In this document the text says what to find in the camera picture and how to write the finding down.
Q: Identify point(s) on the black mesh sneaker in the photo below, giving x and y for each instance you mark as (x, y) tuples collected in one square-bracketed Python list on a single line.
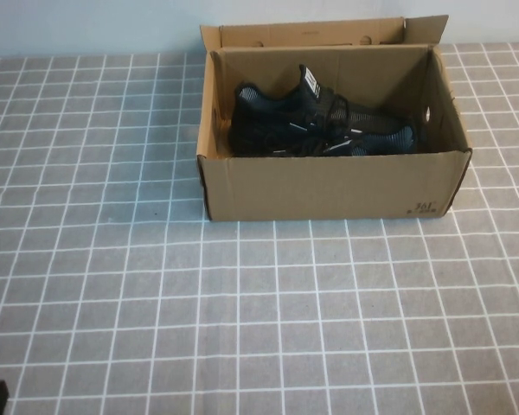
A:
[(389, 140), (264, 116)]

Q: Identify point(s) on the brown cardboard shoe box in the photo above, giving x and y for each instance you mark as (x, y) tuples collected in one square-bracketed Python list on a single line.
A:
[(307, 186)]

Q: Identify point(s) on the grey white checked tablecloth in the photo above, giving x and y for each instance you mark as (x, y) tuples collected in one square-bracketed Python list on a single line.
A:
[(242, 324)]

